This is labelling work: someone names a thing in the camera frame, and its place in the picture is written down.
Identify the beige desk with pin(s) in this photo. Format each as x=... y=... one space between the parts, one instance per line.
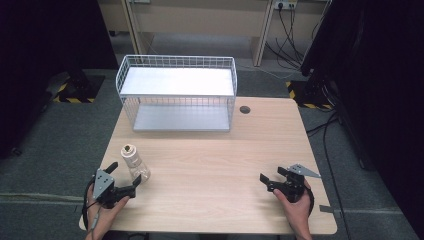
x=200 y=20

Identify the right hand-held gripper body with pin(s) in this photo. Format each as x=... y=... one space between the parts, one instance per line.
x=293 y=186

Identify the white power strip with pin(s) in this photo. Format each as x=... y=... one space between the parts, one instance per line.
x=285 y=4

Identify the black yellow striped stand base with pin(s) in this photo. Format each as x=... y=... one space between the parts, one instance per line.
x=80 y=88
x=310 y=95

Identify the dark curtain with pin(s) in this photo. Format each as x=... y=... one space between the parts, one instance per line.
x=40 y=66
x=383 y=83

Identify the person's left hand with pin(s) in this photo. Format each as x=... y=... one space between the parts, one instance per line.
x=105 y=218

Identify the grey tape strip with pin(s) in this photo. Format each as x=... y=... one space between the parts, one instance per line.
x=326 y=209

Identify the clear bottle with beige cap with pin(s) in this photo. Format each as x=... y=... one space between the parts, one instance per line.
x=133 y=161

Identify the person's right hand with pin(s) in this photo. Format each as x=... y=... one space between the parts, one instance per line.
x=298 y=213

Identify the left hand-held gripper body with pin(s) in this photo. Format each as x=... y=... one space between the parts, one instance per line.
x=104 y=188

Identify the dark round table grommet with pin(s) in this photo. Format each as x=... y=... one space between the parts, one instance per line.
x=245 y=109

